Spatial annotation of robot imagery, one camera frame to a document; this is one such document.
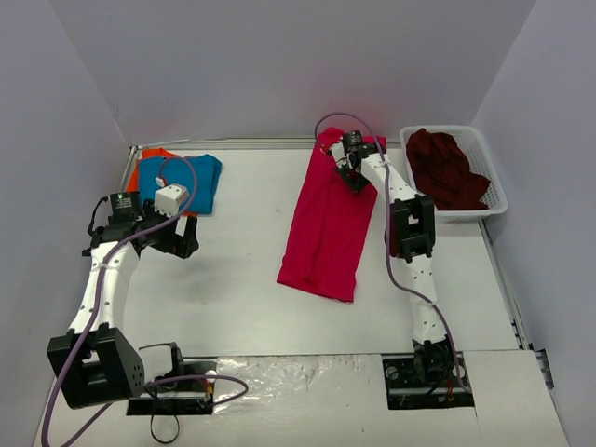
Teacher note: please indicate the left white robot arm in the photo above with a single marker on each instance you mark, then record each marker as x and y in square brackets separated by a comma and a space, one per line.
[94, 360]

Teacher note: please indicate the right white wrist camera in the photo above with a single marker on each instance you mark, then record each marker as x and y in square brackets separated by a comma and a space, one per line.
[337, 152]

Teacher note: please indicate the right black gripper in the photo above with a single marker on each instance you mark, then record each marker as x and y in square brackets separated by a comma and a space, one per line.
[350, 172]

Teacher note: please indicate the white plastic basket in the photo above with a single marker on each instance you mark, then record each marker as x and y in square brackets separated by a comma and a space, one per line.
[476, 150]

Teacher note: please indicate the blue folded t shirt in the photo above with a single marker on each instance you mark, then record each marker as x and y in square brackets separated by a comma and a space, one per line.
[207, 169]

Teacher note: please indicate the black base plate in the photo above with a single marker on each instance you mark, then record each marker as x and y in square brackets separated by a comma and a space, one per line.
[406, 391]
[183, 398]

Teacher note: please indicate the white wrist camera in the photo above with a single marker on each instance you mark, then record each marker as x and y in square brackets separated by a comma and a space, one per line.
[337, 152]
[169, 199]

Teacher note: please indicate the dark red t shirt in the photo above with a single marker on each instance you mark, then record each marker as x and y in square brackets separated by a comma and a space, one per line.
[442, 171]

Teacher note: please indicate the orange folded t shirt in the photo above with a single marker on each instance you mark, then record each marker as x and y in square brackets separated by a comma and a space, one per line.
[160, 180]

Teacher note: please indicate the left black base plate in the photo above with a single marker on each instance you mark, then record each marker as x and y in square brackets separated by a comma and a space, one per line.
[183, 398]

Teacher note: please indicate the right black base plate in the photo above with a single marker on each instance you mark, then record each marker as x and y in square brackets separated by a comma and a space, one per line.
[406, 391]

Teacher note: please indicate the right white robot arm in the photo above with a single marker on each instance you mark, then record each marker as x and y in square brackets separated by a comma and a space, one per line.
[410, 237]

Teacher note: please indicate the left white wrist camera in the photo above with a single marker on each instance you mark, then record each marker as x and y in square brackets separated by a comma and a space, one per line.
[169, 199]

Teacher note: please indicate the magenta t shirt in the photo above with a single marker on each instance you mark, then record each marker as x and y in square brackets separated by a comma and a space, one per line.
[328, 229]

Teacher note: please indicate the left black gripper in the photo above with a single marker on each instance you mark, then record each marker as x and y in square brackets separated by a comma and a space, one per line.
[179, 237]

